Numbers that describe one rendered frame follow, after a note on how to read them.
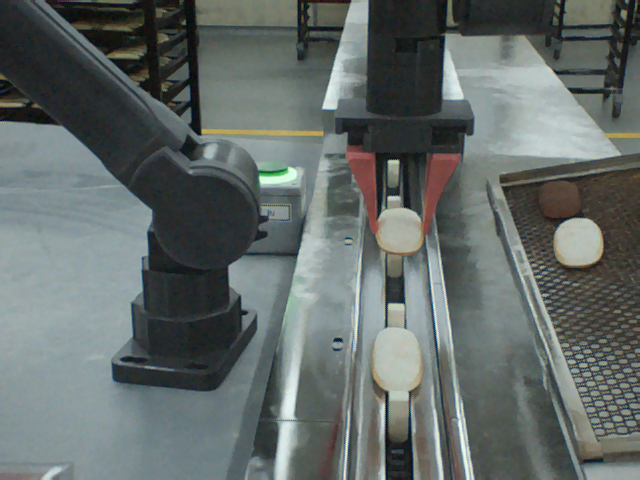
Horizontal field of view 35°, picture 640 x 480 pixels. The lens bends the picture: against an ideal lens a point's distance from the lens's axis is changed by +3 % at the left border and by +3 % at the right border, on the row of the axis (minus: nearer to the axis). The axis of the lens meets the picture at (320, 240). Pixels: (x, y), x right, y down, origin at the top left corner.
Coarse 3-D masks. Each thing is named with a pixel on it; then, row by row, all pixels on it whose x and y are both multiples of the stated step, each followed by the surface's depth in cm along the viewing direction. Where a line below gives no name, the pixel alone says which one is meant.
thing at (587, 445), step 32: (608, 160) 100; (512, 192) 99; (608, 192) 94; (512, 224) 89; (544, 224) 89; (512, 256) 80; (544, 256) 82; (608, 256) 80; (576, 288) 75; (608, 288) 74; (544, 320) 70; (608, 352) 66; (576, 384) 62; (608, 384) 62; (576, 416) 58; (608, 416) 58; (576, 448) 55; (608, 448) 54
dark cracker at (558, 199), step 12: (540, 192) 94; (552, 192) 93; (564, 192) 93; (576, 192) 93; (540, 204) 92; (552, 204) 90; (564, 204) 90; (576, 204) 90; (552, 216) 89; (564, 216) 89
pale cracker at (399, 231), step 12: (384, 216) 80; (396, 216) 79; (408, 216) 79; (384, 228) 77; (396, 228) 76; (408, 228) 76; (420, 228) 77; (384, 240) 75; (396, 240) 75; (408, 240) 75; (420, 240) 75; (396, 252) 74; (408, 252) 74
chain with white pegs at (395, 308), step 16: (400, 256) 91; (400, 272) 91; (400, 288) 88; (400, 304) 78; (400, 320) 77; (400, 400) 64; (400, 416) 64; (400, 432) 65; (400, 448) 65; (400, 464) 63
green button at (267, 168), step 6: (258, 162) 103; (264, 162) 103; (270, 162) 103; (276, 162) 104; (282, 162) 103; (258, 168) 101; (264, 168) 101; (270, 168) 101; (276, 168) 101; (282, 168) 101; (288, 168) 102; (264, 174) 100; (270, 174) 100; (276, 174) 101; (282, 174) 101
